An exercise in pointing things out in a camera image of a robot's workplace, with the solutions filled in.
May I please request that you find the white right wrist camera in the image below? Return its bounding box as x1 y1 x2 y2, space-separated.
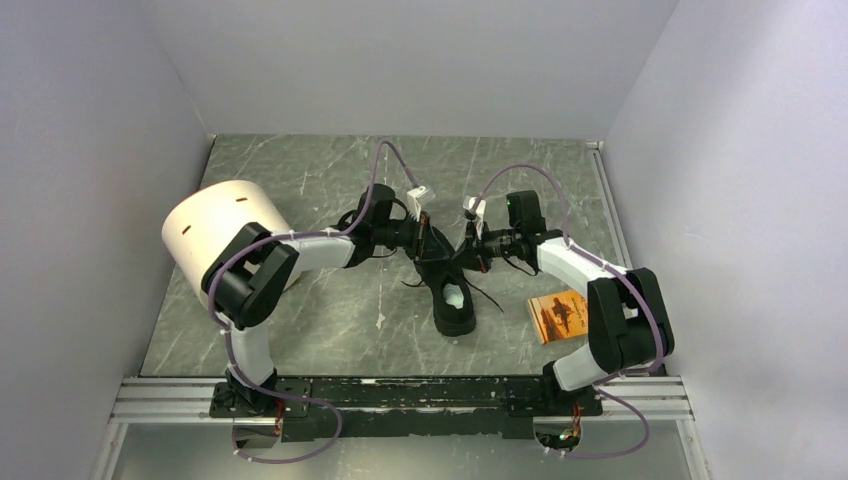
463 196 486 240

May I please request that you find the aluminium frame rail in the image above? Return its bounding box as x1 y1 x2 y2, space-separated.
89 140 710 480

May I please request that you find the black shoelace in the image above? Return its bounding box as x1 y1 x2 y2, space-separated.
400 279 505 313

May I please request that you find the black shoe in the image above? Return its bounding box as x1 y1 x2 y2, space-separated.
413 260 476 337

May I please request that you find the orange book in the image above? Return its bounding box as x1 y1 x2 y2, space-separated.
527 290 589 345

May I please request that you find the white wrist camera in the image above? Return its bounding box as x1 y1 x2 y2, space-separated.
463 196 486 240
406 185 436 221

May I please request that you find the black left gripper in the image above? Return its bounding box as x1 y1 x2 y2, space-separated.
373 210 450 262

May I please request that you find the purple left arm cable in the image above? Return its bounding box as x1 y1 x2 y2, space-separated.
206 140 420 465

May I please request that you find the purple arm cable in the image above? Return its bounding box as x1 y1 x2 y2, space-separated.
466 163 666 460
206 140 420 465

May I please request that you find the white cylindrical container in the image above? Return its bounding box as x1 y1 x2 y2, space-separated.
161 180 291 304

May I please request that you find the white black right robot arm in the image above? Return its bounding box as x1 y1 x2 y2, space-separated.
455 190 675 414

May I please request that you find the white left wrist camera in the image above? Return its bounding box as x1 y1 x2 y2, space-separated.
406 185 436 221

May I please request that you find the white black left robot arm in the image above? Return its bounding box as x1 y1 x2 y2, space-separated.
200 184 476 416

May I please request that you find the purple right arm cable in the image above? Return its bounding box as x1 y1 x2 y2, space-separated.
466 163 666 460

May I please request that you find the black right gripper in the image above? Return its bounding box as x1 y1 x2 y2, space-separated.
447 218 520 274

